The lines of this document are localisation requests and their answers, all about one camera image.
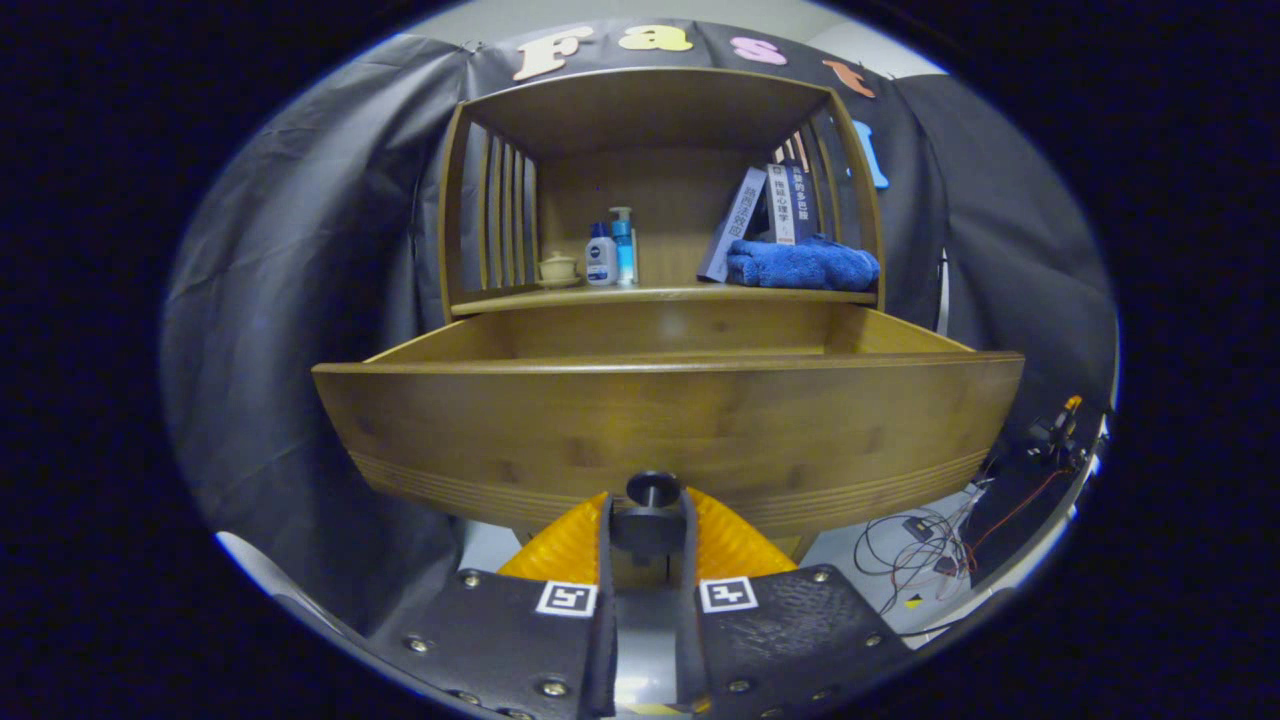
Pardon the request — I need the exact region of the black device with orange tip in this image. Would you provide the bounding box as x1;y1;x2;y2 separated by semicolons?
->
1025;395;1091;471

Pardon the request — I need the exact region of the white lotion bottle blue cap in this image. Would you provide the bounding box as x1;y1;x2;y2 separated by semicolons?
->
585;222;619;288

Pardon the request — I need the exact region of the black drawer knob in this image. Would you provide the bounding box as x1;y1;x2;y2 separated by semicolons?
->
612;470;687;557

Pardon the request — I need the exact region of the wooden cabinet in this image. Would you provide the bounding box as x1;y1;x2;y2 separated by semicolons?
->
437;67;886;561

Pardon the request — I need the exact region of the grey book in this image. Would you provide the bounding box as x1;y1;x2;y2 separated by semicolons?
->
697;167;769;284

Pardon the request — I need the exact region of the wooden countertop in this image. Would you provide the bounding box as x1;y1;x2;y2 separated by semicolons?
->
452;283;879;317

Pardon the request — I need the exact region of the tangle of cables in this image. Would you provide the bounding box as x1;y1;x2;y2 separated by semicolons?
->
853;480;1001;613

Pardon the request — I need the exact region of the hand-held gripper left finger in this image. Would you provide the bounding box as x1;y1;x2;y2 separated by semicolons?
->
365;490;619;720

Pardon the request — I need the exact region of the folded blue towel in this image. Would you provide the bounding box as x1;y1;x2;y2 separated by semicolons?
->
725;235;882;292

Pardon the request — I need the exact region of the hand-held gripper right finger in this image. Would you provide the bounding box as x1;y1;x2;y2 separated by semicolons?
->
680;487;916;720

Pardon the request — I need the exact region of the dark blue book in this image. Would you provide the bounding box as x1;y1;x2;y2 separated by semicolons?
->
792;160;819;243

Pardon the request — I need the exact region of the wooden drawer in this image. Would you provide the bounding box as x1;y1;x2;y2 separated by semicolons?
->
312;300;1026;541

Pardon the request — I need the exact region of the blue pump bottle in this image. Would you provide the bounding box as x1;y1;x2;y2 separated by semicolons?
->
609;206;639;287

